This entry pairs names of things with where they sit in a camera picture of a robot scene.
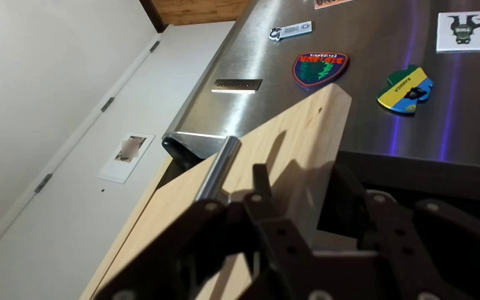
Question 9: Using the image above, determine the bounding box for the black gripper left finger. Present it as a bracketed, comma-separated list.
[95, 164, 320, 300]

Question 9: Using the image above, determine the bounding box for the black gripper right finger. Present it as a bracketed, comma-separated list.
[333, 165, 480, 300]

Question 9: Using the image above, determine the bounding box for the steel bar door handle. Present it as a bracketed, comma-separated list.
[193, 134, 243, 205]

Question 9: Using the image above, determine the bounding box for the light wood cupboard door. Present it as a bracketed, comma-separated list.
[80, 82, 363, 300]

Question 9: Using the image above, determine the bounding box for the white room door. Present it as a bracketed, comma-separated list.
[0, 20, 237, 300]

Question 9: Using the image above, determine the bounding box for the black fridge hinge cover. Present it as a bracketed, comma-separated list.
[162, 135, 203, 175]

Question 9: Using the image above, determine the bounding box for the stainless steel refrigerator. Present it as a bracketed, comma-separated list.
[162, 0, 480, 172]

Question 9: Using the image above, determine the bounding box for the silver fridge nameplate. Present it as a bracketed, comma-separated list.
[212, 79, 263, 95]

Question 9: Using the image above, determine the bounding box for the small white bordered photo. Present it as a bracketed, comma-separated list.
[95, 132, 155, 185]

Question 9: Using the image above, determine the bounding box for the yellow blue green magnet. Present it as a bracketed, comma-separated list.
[375, 65, 437, 117]

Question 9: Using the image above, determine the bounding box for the shield shaped fridge magnet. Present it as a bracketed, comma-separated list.
[290, 50, 352, 90]

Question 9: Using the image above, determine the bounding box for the white square magnet black figure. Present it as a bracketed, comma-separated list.
[435, 9, 480, 55]

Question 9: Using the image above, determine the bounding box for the red rectangular fridge magnet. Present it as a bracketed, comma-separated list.
[312, 0, 353, 12]

